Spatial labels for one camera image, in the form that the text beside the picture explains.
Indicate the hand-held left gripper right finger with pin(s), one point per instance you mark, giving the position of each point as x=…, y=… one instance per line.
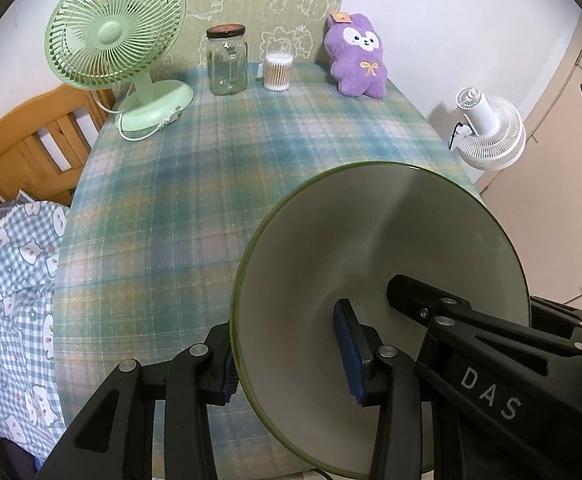
x=348, y=355

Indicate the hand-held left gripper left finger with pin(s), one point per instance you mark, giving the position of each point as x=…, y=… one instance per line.
x=228, y=377

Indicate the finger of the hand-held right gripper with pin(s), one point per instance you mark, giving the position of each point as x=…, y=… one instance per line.
x=566, y=317
x=421, y=295

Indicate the green-rimmed grey plate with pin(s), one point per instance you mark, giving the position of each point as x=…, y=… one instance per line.
x=371, y=230

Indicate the beige door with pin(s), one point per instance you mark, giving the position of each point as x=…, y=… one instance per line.
x=556, y=200

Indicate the white fan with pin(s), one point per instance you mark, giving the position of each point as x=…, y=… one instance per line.
x=496, y=140

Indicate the plaid tablecloth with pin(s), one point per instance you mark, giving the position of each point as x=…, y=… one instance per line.
x=181, y=200

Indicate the blue checked bear blanket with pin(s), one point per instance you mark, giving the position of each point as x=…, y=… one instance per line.
x=11, y=310

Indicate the purple plush toy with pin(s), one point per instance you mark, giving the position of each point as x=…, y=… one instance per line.
x=356, y=70

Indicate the cotton swab container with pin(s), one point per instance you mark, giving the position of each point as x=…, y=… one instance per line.
x=277, y=75

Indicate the glass jar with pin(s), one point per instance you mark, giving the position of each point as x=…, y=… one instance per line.
x=227, y=70

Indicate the green cardboard with drawings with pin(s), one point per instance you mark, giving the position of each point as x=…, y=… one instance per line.
x=271, y=0

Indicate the green desk fan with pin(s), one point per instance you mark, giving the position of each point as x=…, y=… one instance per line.
x=106, y=30

